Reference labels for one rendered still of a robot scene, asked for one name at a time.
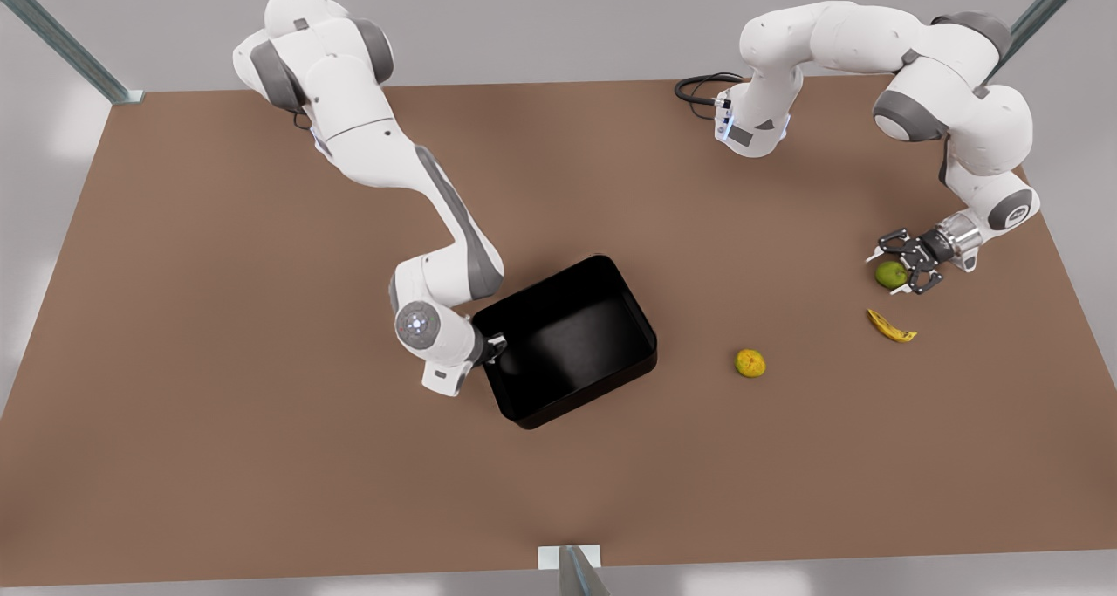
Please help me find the black storage box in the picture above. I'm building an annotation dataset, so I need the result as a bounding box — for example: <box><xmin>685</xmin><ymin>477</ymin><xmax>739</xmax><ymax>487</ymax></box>
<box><xmin>469</xmin><ymin>255</ymin><xmax>658</xmax><ymax>430</ymax></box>

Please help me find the yellow banana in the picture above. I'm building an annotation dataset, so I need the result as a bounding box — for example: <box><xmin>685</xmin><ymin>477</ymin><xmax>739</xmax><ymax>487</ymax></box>
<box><xmin>866</xmin><ymin>308</ymin><xmax>918</xmax><ymax>344</ymax></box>

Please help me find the silver frame post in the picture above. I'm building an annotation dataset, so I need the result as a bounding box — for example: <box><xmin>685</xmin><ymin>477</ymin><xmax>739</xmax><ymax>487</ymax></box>
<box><xmin>984</xmin><ymin>0</ymin><xmax>1100</xmax><ymax>86</ymax></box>
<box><xmin>0</xmin><ymin>0</ymin><xmax>145</xmax><ymax>106</ymax></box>
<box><xmin>538</xmin><ymin>545</ymin><xmax>613</xmax><ymax>596</ymax></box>

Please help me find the black cable loop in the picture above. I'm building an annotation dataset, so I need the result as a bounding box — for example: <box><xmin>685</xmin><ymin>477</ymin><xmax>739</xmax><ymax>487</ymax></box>
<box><xmin>675</xmin><ymin>72</ymin><xmax>745</xmax><ymax>121</ymax></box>

